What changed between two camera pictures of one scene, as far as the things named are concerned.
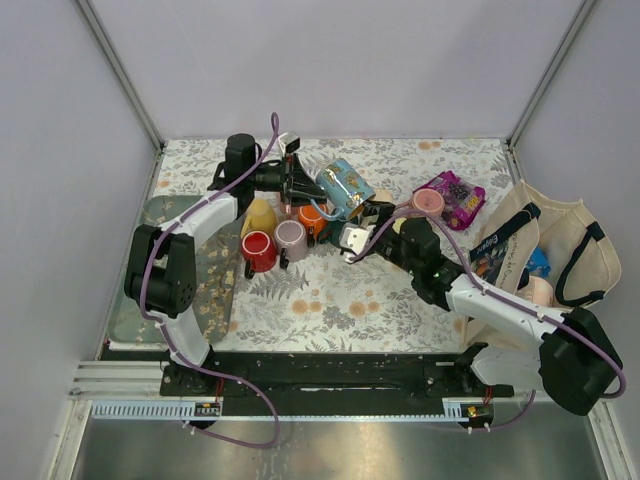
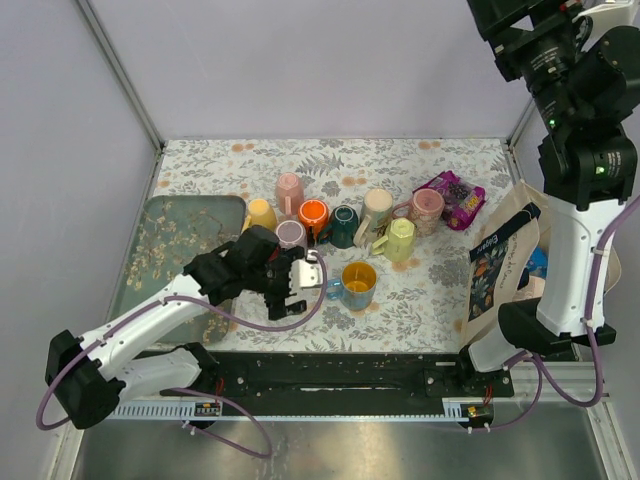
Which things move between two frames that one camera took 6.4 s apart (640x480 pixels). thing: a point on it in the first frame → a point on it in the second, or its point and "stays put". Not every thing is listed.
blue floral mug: [345, 187] → [357, 287]
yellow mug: [260, 217] stays put
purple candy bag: [461, 199] stays put
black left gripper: [300, 189] → [277, 303]
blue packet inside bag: [538, 264] stays put
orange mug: [312, 218] stays put
